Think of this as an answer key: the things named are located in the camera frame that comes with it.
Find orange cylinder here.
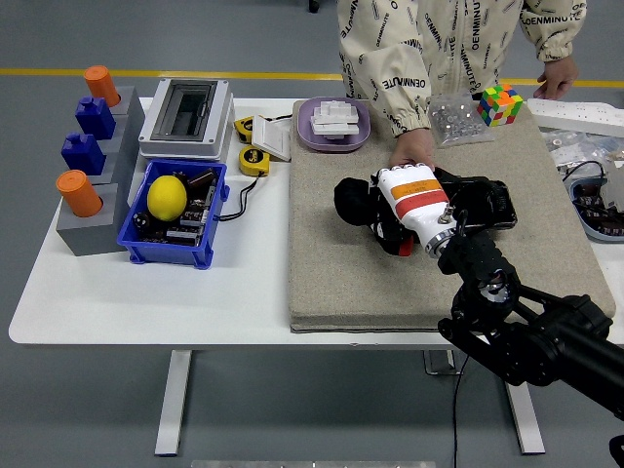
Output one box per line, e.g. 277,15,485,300
83,64,122,108
55,170,104,219

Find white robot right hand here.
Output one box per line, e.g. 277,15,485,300
366,164,462,255

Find stack of white switch parts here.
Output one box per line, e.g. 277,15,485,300
309,97,364,142

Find purple tray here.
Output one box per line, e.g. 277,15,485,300
295,96,371,154

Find yellow tape measure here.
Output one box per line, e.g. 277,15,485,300
233,115,265,144
237,144,271,176

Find blue plastic bin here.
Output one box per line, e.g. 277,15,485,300
116,158,230,270

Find grey-brown mat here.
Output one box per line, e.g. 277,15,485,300
287,99,617,335

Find white wall switch plate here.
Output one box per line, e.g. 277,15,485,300
250,116,293,163

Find clear bags of small parts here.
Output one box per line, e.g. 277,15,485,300
539,125,624,179

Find person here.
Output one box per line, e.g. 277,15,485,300
336,0,527,102

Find clear bag of metal nuts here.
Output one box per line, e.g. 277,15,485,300
426,91,495,149

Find person's left hand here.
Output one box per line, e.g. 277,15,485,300
533,54,581,100

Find black glossy display panel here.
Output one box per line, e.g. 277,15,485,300
431,166,518,234

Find dark circuit board with capacitors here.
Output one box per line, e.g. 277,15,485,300
133,165,219,245

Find blue block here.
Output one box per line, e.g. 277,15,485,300
74,96,118,140
60,133,107,176

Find black rag with red tag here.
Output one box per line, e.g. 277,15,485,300
333,175,415,257

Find colourful puzzle cube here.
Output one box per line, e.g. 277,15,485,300
476,83,525,128

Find person's right hand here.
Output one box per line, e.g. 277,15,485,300
388,127,437,172

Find pale tray of circuit boards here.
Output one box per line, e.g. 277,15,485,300
568,175,624,244

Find metal bracket under table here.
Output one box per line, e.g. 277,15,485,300
421,349,462,376

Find white power strip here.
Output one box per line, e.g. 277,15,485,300
526,97,624,138

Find black cable under table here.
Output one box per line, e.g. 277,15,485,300
450,353,472,468

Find white table leg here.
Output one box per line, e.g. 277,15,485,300
154,349,192,457
504,382,546,455

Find yellow lemon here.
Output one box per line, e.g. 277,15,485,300
146,175,189,223

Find grey stepped block holder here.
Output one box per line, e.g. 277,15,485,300
55,86,147,258

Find thin black cable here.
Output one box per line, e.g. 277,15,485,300
214,170,265,223

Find white enclosure with grey window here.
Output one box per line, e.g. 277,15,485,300
137,77,235,163

